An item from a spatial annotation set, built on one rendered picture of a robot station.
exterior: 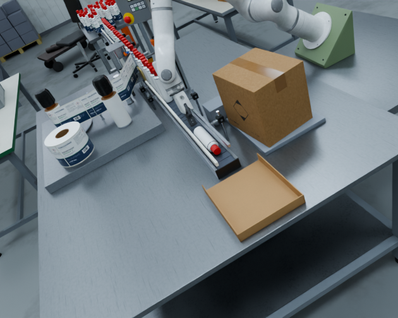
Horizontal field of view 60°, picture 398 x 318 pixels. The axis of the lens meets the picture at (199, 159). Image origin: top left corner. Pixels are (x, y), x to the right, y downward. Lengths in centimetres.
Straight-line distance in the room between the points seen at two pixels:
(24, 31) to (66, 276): 871
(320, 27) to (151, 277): 144
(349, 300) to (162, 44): 149
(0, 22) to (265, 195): 901
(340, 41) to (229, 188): 97
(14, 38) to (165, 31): 846
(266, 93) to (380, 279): 115
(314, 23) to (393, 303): 140
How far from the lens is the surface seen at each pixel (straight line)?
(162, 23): 155
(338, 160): 136
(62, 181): 188
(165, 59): 148
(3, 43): 992
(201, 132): 152
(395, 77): 177
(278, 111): 140
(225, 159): 141
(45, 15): 1066
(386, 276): 203
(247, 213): 124
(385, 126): 149
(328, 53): 192
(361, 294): 198
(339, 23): 194
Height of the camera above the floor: 176
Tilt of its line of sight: 37 degrees down
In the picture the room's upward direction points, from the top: 25 degrees counter-clockwise
